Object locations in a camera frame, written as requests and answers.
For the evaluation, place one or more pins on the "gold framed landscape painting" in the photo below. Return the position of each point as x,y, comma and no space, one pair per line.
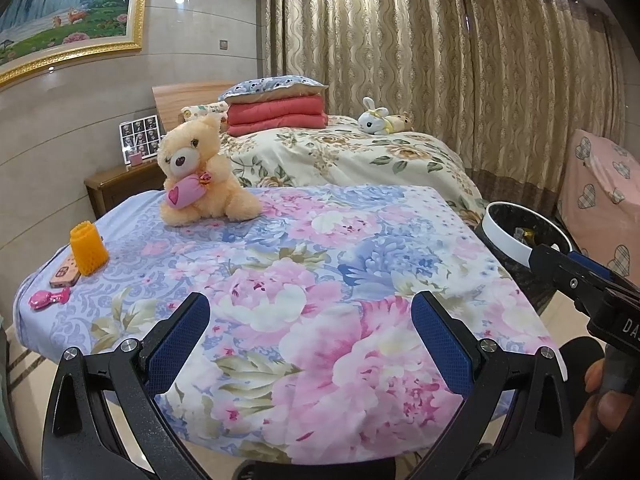
65,10

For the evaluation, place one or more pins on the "yellow snack packet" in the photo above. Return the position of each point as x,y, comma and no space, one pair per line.
525,234

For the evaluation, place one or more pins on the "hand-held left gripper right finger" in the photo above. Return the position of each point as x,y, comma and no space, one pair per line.
442,345

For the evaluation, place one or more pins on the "person's dark clothing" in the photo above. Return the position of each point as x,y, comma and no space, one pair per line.
572,360

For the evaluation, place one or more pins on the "pink hair clip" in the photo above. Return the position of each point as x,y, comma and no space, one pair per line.
42,300

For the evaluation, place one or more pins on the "blue patterned pillow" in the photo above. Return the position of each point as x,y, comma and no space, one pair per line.
280,85

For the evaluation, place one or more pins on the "phone with pink case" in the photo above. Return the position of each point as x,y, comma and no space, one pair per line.
64,274

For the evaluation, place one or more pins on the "small yellow bear plush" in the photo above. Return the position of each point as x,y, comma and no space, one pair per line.
402,122

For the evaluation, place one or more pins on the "person's right hand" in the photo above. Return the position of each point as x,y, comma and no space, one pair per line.
605,415

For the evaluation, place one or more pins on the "wooden nightstand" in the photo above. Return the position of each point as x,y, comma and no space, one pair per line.
120,185

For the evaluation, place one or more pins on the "orange textured cup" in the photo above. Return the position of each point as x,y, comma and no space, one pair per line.
87,252

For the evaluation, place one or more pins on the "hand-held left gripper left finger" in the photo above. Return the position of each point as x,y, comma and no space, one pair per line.
180,345

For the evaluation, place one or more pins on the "floral tablecloth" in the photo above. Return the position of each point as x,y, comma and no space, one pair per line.
325,285

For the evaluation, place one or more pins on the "bed with floral cover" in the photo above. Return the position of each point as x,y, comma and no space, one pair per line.
350,160

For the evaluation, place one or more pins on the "white rabbit plush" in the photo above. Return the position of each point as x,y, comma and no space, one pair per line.
372,120

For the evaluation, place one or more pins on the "small pink holder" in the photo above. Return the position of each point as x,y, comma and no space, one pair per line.
135,158

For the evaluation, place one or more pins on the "pink heart print cloth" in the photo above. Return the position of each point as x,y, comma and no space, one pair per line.
600,185

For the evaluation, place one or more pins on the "black white photo collage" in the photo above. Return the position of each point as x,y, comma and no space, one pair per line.
140,132

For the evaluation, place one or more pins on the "beige patterned curtain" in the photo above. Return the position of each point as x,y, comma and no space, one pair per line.
450,60

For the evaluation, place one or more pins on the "wooden headboard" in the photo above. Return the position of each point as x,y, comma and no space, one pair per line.
180,100

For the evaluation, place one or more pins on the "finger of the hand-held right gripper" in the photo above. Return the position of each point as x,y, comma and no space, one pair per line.
555,265
595,267

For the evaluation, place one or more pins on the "white rimmed trash bin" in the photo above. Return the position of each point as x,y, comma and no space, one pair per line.
500,225

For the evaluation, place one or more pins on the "beige teddy bear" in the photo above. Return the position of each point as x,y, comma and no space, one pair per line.
200,190

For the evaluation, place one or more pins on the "folded red blanket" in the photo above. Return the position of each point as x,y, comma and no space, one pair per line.
275,115

